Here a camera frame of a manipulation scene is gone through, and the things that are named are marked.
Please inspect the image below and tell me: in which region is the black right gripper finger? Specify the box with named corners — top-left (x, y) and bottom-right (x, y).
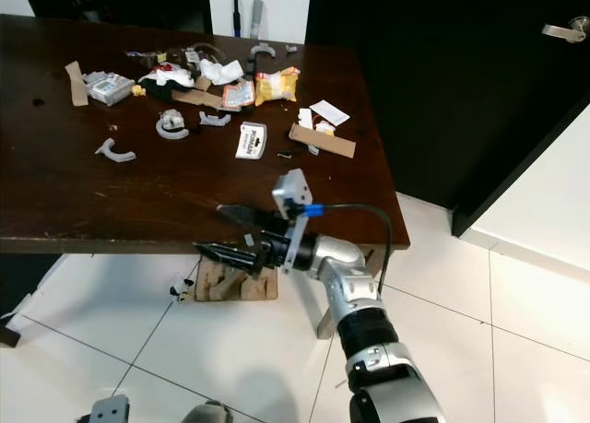
top-left (217, 203), bottom-right (285, 238)
top-left (195, 242), bottom-right (261, 267)

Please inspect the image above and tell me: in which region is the light wooden block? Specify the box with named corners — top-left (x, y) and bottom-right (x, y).
top-left (193, 256), bottom-right (280, 303)

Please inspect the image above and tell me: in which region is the white box with black print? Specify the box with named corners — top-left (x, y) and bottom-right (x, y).
top-left (236, 123), bottom-right (269, 161)

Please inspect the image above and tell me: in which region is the small grey curved part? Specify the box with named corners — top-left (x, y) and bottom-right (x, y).
top-left (200, 112), bottom-right (233, 128)

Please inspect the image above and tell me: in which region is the long brown cardboard piece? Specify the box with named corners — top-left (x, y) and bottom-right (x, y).
top-left (289, 124), bottom-right (359, 160)

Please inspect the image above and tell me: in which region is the dark brown wooden table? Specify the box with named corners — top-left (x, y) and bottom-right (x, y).
top-left (0, 15), bottom-right (412, 341)

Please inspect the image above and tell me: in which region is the grey round plastic part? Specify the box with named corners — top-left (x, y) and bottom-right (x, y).
top-left (157, 110), bottom-right (191, 141)

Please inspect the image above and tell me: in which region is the orange snack packet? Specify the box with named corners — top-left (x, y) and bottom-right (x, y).
top-left (222, 80), bottom-right (257, 112)

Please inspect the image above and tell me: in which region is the flat brown cardboard scrap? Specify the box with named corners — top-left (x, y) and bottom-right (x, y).
top-left (173, 76), bottom-right (227, 111)

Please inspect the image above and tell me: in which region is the white paper card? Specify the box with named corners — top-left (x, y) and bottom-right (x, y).
top-left (310, 100), bottom-right (352, 128)

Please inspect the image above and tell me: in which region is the yellow snack bag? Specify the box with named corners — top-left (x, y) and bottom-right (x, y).
top-left (254, 66), bottom-right (302, 107)

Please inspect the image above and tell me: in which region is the crumpled white paper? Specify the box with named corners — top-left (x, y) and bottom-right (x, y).
top-left (199, 59), bottom-right (245, 86)

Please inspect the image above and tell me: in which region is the large grey curved part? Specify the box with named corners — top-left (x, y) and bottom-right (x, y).
top-left (96, 138), bottom-right (138, 164)

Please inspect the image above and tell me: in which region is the red white black wrapper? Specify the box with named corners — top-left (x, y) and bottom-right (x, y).
top-left (140, 64), bottom-right (197, 100)

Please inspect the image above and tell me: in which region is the clear plastic wrapper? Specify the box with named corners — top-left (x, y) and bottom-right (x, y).
top-left (126, 44), bottom-right (228, 68)

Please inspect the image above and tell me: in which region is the silver foil packet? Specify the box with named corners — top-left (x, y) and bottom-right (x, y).
top-left (87, 71), bottom-right (136, 106)

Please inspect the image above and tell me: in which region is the grey stick tool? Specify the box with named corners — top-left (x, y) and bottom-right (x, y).
top-left (248, 0), bottom-right (266, 40)

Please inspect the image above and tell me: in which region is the narrow brown cardboard strip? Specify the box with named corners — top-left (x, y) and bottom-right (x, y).
top-left (65, 61), bottom-right (90, 107)

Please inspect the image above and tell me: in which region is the black door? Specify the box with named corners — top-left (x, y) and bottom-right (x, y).
top-left (305, 0), bottom-right (590, 239)

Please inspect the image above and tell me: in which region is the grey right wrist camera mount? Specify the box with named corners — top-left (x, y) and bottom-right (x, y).
top-left (272, 169), bottom-right (313, 273)

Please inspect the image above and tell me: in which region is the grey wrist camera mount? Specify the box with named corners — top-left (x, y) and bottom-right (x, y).
top-left (272, 169), bottom-right (313, 273)
top-left (90, 394), bottom-right (131, 423)

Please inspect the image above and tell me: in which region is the black cable with blue plug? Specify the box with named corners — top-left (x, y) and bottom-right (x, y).
top-left (306, 203), bottom-right (395, 300)

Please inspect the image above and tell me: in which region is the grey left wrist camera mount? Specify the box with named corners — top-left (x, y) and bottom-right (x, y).
top-left (90, 394), bottom-right (131, 423)

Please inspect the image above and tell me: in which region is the silver door handle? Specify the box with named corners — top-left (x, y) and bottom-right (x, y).
top-left (542, 16), bottom-right (590, 44)

